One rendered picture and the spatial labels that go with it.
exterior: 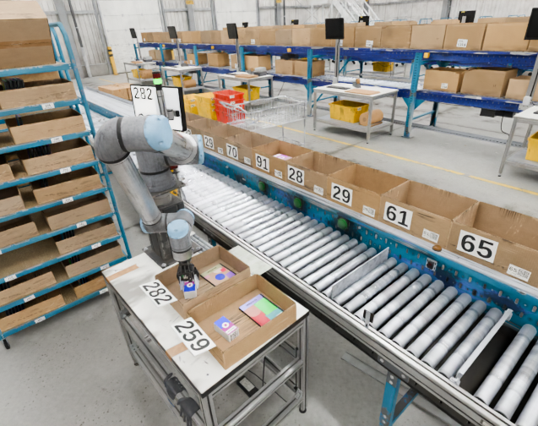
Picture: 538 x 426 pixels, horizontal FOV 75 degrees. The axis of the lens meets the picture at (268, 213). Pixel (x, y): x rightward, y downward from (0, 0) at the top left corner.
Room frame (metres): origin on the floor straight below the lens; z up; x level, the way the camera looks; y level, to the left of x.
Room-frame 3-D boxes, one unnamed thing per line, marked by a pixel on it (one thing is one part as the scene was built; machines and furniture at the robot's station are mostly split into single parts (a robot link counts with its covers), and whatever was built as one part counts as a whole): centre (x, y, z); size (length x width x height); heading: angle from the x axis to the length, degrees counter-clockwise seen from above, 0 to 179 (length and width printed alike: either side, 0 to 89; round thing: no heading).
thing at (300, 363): (1.36, 0.39, 0.36); 1.00 x 0.58 x 0.72; 41
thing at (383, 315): (1.23, -0.60, 0.72); 0.52 x 0.05 x 0.05; 128
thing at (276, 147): (2.56, -0.13, 0.96); 0.39 x 0.29 x 0.17; 38
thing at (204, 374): (1.36, 0.39, 0.74); 1.00 x 0.58 x 0.03; 41
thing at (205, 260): (1.37, 0.34, 0.80); 0.38 x 0.28 x 0.10; 130
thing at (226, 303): (1.11, 0.13, 0.80); 0.38 x 0.28 x 0.10; 129
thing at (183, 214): (1.43, 0.41, 1.10); 0.12 x 0.12 x 0.09; 1
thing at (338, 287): (1.41, -0.46, 0.76); 0.46 x 0.01 x 0.09; 128
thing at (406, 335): (1.13, -0.68, 0.72); 0.52 x 0.05 x 0.05; 128
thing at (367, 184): (1.95, -0.61, 0.96); 0.39 x 0.29 x 0.17; 38
